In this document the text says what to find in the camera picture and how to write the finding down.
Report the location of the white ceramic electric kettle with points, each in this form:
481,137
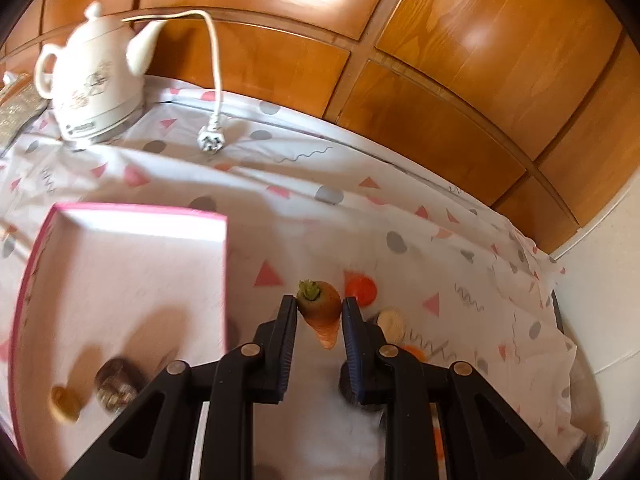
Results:
95,85

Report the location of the wooden panelled cabinet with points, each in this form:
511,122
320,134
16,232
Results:
450,60

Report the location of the red round fruit piece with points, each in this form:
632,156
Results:
361,289

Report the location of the dark brown wrinkled fruit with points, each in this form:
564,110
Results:
345,380

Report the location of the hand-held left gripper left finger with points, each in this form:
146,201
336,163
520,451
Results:
290,332

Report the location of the orange carrot piece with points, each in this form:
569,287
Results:
320,315

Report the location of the orange mandarin piece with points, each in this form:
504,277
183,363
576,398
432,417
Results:
415,352

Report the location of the white printed tablecloth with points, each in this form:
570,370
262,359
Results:
300,220

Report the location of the dark chunk with cream face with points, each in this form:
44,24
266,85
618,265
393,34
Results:
391,325

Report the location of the pink cardboard box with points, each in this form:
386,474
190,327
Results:
125,270

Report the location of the glittery patterned box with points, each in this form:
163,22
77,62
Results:
17,110

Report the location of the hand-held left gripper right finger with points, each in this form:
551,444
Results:
350,342

